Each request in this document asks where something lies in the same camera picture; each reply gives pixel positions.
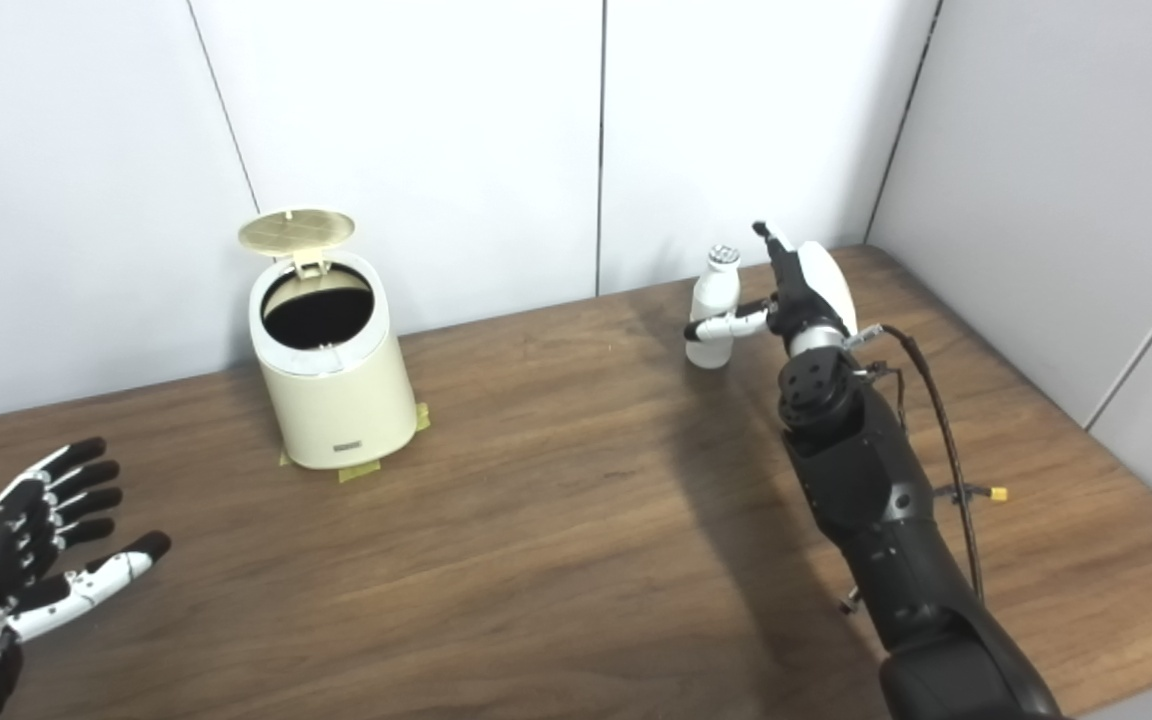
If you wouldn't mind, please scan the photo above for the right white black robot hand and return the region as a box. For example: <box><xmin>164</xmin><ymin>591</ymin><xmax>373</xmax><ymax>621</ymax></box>
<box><xmin>684</xmin><ymin>221</ymin><xmax>859</xmax><ymax>356</ymax></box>

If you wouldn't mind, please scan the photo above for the small white plastic bottle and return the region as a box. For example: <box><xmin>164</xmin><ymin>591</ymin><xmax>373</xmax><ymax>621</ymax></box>
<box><xmin>686</xmin><ymin>245</ymin><xmax>742</xmax><ymax>370</ymax></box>

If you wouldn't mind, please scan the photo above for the cream-colored round bin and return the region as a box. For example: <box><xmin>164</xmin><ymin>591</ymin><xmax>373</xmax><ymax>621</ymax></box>
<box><xmin>248</xmin><ymin>250</ymin><xmax>419</xmax><ymax>471</ymax></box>

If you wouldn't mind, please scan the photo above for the cream round bin lid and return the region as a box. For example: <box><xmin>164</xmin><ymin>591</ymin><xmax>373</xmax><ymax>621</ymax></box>
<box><xmin>238</xmin><ymin>208</ymin><xmax>357</xmax><ymax>279</ymax></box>

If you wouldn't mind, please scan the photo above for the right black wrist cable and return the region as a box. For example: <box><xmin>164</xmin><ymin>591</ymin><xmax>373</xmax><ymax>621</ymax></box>
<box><xmin>844</xmin><ymin>322</ymin><xmax>1009</xmax><ymax>601</ymax></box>

